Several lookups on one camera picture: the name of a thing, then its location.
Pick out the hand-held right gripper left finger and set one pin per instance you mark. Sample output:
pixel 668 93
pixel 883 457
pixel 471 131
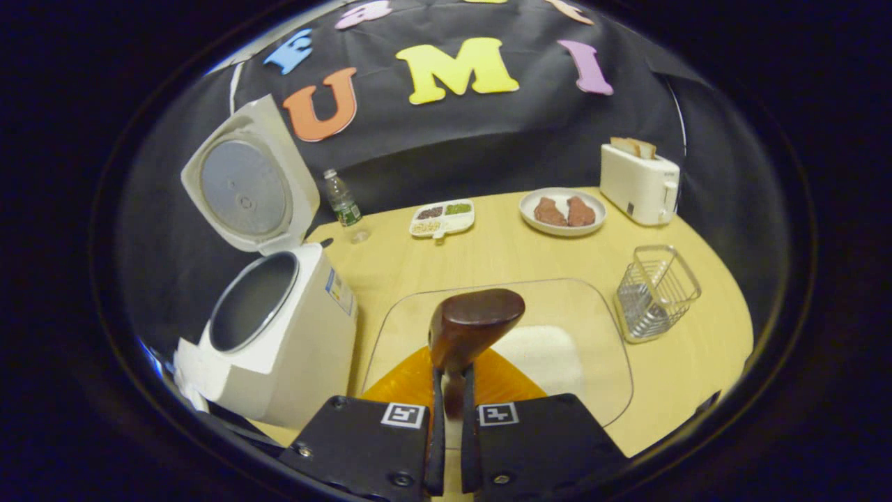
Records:
pixel 437 446

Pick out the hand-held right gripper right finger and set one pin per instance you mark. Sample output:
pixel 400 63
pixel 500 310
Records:
pixel 468 453

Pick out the brown wooden spoon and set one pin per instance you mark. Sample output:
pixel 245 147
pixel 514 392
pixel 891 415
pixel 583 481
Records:
pixel 474 321

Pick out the white rice cooker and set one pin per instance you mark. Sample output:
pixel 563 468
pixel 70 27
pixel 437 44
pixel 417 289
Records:
pixel 300 335

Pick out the clear glass tray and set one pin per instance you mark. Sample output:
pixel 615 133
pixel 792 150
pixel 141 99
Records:
pixel 404 328

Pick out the small clear cap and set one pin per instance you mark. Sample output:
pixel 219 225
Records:
pixel 359 236

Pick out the white divided condiment dish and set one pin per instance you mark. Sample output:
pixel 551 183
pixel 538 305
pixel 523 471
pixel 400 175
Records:
pixel 442 219

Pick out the white round plate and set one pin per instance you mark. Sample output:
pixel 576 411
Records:
pixel 563 230

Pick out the brown meat piece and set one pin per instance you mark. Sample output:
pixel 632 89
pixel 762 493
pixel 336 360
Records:
pixel 581 212
pixel 549 212

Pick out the clear water bottle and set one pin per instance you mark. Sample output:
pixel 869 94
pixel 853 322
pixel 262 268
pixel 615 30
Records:
pixel 343 202

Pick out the white toaster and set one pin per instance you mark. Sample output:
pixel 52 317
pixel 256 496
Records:
pixel 634 185

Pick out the toast slice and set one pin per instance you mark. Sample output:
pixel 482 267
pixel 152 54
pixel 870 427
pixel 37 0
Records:
pixel 624 146
pixel 646 149

